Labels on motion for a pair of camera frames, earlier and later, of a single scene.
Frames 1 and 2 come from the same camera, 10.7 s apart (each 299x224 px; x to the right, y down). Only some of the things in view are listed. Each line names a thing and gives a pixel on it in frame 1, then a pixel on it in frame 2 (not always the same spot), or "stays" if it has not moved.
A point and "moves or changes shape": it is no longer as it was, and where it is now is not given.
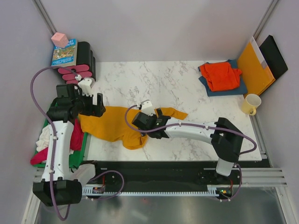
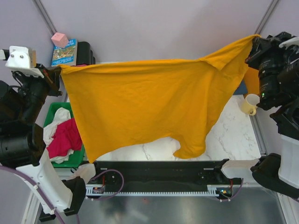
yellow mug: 251,102 stays
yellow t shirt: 115,124 moves or changes shape
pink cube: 60,39 stays
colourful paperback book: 66,56 stays
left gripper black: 94,110 → 51,76
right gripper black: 160,112 → 265,46
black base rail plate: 165,174 stays
